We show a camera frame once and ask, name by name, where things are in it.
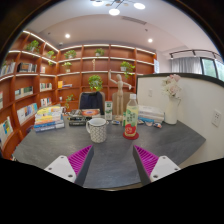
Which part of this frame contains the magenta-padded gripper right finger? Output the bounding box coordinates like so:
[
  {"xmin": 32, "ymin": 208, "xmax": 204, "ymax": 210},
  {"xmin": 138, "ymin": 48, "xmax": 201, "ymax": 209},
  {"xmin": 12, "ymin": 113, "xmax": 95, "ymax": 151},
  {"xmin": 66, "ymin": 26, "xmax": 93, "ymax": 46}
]
[{"xmin": 132, "ymin": 144, "xmax": 181, "ymax": 187}]

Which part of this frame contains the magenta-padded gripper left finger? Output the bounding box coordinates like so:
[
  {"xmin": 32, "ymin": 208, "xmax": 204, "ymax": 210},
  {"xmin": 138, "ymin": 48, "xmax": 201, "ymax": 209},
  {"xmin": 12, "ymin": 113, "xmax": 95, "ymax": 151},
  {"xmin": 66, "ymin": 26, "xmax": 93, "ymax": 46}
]
[{"xmin": 43, "ymin": 144, "xmax": 95, "ymax": 187}]

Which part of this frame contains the clear drink bottle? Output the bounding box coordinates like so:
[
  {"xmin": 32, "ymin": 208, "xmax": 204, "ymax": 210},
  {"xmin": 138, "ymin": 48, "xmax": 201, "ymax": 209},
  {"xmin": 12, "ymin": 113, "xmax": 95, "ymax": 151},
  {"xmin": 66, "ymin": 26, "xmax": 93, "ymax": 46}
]
[{"xmin": 123, "ymin": 93, "xmax": 140, "ymax": 138}]

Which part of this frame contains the flat round red coaster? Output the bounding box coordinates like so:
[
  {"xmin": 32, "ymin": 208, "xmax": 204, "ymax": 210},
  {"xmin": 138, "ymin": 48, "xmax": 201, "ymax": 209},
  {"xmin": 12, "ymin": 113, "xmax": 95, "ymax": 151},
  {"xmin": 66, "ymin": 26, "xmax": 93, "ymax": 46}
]
[{"xmin": 122, "ymin": 131, "xmax": 140, "ymax": 141}]

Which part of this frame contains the stack of colourful books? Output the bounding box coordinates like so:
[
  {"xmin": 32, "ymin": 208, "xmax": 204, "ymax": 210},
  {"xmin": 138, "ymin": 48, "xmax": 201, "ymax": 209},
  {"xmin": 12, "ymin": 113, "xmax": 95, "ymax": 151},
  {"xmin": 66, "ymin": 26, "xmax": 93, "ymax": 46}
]
[{"xmin": 33, "ymin": 105, "xmax": 66, "ymax": 133}]

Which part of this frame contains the white patterned mug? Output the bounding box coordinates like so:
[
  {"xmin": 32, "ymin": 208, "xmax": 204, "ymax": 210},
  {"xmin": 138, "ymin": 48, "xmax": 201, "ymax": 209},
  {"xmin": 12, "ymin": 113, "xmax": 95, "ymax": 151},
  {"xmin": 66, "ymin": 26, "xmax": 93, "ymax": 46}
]
[{"xmin": 85, "ymin": 117, "xmax": 109, "ymax": 144}]

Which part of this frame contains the stack of dark books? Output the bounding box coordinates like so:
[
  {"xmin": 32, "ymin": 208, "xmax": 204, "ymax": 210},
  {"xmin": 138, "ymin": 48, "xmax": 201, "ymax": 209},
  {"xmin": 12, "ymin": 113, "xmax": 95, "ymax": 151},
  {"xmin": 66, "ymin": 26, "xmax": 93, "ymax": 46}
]
[{"xmin": 68, "ymin": 108, "xmax": 102, "ymax": 127}]

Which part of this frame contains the stack of white books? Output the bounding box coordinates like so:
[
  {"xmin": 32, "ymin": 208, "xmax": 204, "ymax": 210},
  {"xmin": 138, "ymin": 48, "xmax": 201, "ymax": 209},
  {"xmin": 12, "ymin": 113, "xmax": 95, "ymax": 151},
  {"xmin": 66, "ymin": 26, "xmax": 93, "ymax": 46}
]
[{"xmin": 137, "ymin": 104, "xmax": 165, "ymax": 124}]

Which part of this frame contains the white ceramic vase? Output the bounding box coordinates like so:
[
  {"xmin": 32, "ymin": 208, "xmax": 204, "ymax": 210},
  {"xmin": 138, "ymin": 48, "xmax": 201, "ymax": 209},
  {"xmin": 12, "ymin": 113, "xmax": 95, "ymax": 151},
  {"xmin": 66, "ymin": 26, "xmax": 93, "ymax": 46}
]
[{"xmin": 164, "ymin": 96, "xmax": 181, "ymax": 125}]

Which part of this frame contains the dark blue office chair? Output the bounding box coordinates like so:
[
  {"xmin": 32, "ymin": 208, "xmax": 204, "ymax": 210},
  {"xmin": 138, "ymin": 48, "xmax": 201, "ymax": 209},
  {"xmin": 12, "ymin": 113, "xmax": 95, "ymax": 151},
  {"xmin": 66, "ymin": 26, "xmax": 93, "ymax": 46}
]
[{"xmin": 78, "ymin": 91, "xmax": 105, "ymax": 116}]

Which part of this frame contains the green and white carton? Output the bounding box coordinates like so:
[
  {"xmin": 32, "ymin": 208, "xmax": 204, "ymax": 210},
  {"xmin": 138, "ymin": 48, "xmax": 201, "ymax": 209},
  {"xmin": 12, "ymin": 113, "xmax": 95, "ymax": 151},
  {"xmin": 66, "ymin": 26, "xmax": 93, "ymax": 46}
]
[{"xmin": 104, "ymin": 100, "xmax": 114, "ymax": 121}]

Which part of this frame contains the tan chair back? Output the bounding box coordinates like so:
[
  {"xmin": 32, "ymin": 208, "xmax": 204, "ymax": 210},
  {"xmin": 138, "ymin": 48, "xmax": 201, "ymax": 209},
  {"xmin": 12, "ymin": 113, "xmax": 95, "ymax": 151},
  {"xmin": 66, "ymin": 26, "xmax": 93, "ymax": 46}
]
[{"xmin": 111, "ymin": 91, "xmax": 136, "ymax": 116}]

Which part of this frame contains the pink and white flower bouquet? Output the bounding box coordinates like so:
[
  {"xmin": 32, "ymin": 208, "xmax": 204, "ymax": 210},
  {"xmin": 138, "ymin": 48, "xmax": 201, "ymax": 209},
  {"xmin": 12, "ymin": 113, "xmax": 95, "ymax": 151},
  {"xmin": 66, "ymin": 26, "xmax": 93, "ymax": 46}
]
[{"xmin": 161, "ymin": 73, "xmax": 183, "ymax": 100}]

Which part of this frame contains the wooden artist mannequin figure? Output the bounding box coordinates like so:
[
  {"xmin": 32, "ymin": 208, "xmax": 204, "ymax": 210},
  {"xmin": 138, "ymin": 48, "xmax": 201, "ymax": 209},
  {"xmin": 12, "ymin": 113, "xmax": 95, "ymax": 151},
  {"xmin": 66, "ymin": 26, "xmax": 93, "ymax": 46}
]
[{"xmin": 107, "ymin": 69, "xmax": 133, "ymax": 122}]

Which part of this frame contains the wooden shelf unit with books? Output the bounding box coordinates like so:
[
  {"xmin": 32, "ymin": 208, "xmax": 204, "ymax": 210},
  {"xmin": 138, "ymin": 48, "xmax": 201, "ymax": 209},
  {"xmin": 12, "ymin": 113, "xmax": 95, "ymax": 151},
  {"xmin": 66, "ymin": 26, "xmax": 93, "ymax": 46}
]
[{"xmin": 0, "ymin": 29, "xmax": 158, "ymax": 161}]

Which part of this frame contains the grey curtain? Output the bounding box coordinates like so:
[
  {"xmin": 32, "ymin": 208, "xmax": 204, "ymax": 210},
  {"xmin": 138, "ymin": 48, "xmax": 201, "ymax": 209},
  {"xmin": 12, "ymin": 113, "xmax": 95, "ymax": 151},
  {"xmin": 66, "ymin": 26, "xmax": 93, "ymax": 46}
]
[{"xmin": 170, "ymin": 57, "xmax": 203, "ymax": 75}]

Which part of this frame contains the window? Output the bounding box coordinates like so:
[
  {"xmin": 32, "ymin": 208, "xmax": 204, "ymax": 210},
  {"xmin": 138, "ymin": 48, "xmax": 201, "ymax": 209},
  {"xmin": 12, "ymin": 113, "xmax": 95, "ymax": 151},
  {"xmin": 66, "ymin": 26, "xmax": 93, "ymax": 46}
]
[{"xmin": 200, "ymin": 57, "xmax": 224, "ymax": 82}]

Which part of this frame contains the ceiling air vent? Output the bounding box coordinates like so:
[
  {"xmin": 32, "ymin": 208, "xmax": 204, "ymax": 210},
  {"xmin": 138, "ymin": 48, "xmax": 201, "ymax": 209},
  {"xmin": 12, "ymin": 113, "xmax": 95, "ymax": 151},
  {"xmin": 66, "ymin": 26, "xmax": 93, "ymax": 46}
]
[{"xmin": 120, "ymin": 15, "xmax": 148, "ymax": 25}]

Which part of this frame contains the branched ceiling lamp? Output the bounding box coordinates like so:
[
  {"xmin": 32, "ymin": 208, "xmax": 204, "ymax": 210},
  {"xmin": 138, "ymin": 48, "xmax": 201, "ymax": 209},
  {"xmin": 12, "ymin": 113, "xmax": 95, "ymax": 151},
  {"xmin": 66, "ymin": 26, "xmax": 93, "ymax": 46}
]
[{"xmin": 89, "ymin": 0, "xmax": 147, "ymax": 17}]

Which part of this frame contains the black track light rail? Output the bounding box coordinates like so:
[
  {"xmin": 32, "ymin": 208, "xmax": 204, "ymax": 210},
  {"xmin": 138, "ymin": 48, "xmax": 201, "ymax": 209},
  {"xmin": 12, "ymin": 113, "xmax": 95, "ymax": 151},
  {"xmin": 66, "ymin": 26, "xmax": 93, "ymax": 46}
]
[{"xmin": 168, "ymin": 49, "xmax": 221, "ymax": 61}]

